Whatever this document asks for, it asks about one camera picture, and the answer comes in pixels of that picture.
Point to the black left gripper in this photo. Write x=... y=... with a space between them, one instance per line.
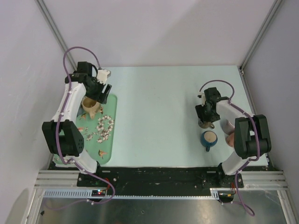
x=101 y=97

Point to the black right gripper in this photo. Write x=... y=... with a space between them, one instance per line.
x=200 y=109

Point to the purple ribbed mug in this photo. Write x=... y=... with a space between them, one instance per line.
x=227 y=127

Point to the blue glazed mug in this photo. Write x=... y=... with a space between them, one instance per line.
x=208 y=140

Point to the beige pink mug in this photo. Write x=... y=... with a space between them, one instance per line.
x=230 y=140

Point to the brown striped mug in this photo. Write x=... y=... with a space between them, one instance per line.
x=206 y=125

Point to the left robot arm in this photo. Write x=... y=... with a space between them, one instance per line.
x=62 y=136

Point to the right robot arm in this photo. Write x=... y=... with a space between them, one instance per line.
x=251 y=133

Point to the tan wide mug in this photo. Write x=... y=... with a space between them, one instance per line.
x=90 y=106

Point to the green floral tray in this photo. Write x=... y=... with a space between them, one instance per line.
x=98 y=132

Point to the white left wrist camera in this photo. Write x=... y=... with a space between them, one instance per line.
x=103 y=75

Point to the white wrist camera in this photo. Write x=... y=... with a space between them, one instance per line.
x=202 y=98
x=103 y=75

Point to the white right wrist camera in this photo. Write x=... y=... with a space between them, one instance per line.
x=202 y=98

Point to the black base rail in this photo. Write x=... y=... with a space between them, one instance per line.
x=164 y=181

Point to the aluminium frame post left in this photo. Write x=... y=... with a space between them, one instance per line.
x=51 y=24

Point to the aluminium frame post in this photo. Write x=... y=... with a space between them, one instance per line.
x=51 y=24
x=269 y=19

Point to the white slotted cable duct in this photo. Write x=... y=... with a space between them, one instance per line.
x=94 y=193

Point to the aluminium frame post right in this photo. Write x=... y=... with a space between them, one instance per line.
x=269 y=19

